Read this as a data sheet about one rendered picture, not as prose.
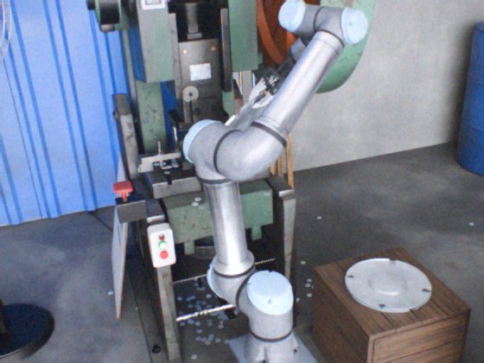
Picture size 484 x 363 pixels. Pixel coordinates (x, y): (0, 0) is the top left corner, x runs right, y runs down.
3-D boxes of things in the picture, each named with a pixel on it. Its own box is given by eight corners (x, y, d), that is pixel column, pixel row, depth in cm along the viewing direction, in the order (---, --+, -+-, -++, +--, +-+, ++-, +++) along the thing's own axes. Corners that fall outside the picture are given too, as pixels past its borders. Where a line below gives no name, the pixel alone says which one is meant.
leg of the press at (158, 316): (185, 367, 206) (158, 149, 167) (155, 376, 203) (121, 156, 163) (144, 246, 285) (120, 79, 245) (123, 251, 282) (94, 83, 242)
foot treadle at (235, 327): (257, 346, 199) (257, 334, 197) (232, 353, 196) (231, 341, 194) (213, 262, 249) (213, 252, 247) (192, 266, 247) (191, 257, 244)
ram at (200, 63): (227, 120, 191) (222, 35, 178) (187, 126, 187) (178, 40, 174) (213, 106, 206) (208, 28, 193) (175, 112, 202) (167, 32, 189)
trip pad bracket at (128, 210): (152, 246, 187) (145, 197, 178) (124, 252, 184) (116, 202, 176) (149, 238, 192) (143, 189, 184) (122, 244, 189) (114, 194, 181)
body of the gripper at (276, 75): (255, 81, 150) (284, 51, 144) (264, 73, 157) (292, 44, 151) (274, 101, 151) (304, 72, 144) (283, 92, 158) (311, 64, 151)
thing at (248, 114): (264, 117, 186) (263, 116, 186) (273, 81, 158) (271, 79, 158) (205, 174, 180) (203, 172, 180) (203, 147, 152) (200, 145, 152)
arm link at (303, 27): (315, -3, 126) (341, 13, 134) (281, -5, 134) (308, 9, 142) (304, 30, 127) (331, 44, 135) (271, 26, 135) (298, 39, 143)
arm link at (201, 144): (240, 322, 146) (212, 141, 119) (206, 297, 156) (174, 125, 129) (272, 299, 152) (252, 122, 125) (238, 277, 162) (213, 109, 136)
